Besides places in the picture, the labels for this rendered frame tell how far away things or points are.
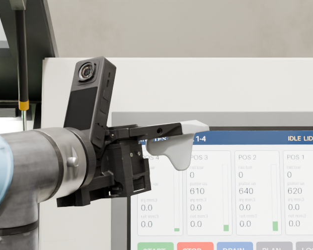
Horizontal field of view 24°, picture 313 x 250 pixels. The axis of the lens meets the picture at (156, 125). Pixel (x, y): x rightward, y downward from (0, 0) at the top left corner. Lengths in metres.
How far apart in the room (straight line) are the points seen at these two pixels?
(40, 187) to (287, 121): 0.79
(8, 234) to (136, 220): 0.70
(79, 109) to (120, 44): 2.14
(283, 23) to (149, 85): 1.57
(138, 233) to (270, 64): 0.42
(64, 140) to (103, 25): 2.23
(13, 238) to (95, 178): 0.15
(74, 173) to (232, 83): 0.72
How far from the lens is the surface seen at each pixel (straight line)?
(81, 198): 0.78
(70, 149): 0.75
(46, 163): 0.71
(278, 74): 1.43
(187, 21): 2.92
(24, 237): 0.70
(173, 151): 0.87
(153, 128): 0.83
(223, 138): 1.39
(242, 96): 1.41
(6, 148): 0.68
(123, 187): 0.82
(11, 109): 1.60
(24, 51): 1.34
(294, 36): 2.92
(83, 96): 0.82
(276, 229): 1.39
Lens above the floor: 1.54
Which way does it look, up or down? 5 degrees down
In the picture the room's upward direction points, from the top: straight up
